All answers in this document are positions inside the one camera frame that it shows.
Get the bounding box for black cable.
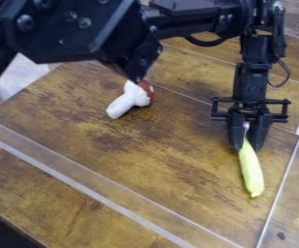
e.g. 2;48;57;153
268;57;293;89

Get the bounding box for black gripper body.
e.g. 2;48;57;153
212;62;292;123

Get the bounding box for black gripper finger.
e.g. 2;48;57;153
230;112;245;150
248;112;274;151

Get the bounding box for clear acrylic enclosure wall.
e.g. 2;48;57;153
0;49;299;244

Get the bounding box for red white toy mushroom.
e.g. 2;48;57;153
108;80;154;119

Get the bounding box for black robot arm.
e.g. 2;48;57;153
0;0;290;149

